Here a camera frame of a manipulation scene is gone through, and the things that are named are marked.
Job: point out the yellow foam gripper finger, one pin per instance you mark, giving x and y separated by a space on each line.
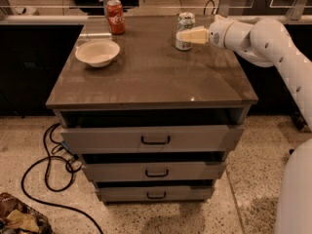
195 35

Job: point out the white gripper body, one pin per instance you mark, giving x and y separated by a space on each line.
216 33

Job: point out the green white 7up can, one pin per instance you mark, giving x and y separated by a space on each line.
185 21

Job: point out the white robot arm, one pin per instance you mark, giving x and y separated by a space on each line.
265 43

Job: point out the red coca-cola can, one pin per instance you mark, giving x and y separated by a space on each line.
115 16

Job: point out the white paper bowl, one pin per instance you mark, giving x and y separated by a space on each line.
97 53

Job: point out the grey drawer cabinet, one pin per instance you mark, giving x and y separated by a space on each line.
153 84

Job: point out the top grey drawer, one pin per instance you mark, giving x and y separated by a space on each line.
152 139

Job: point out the grey drawer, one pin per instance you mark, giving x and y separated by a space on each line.
153 171
152 139
155 193

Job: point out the middle grey drawer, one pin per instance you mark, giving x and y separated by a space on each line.
153 171

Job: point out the bottom grey drawer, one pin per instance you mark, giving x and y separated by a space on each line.
155 193

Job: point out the basket with cloths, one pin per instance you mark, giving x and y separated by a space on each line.
18 218

